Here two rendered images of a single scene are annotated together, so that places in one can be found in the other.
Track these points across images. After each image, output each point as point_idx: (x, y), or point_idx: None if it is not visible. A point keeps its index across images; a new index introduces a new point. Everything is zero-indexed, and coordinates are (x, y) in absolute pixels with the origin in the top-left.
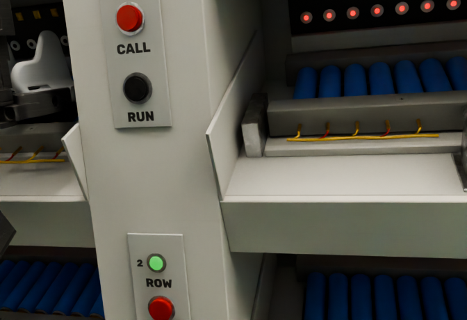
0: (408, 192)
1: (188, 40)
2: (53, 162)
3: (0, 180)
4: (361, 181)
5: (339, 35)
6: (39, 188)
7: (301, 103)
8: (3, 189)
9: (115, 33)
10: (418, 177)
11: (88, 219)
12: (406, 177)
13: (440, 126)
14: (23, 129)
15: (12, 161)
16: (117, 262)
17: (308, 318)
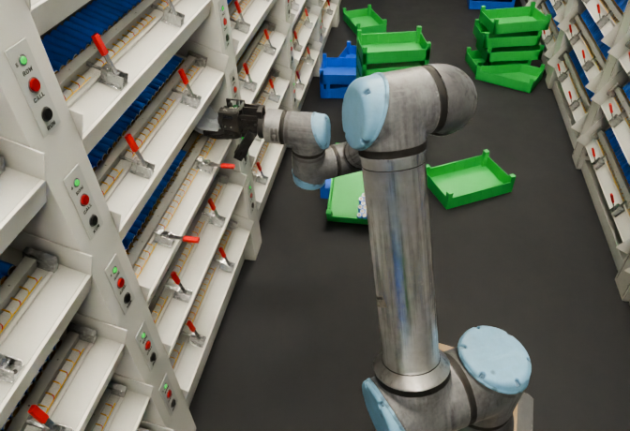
0: (251, 96)
1: (238, 88)
2: (212, 139)
3: (216, 149)
4: (246, 99)
5: None
6: (225, 141)
7: None
8: (221, 148)
9: (233, 94)
10: (247, 94)
11: (232, 140)
12: (247, 95)
13: None
14: (205, 136)
15: (213, 143)
16: (238, 143)
17: None
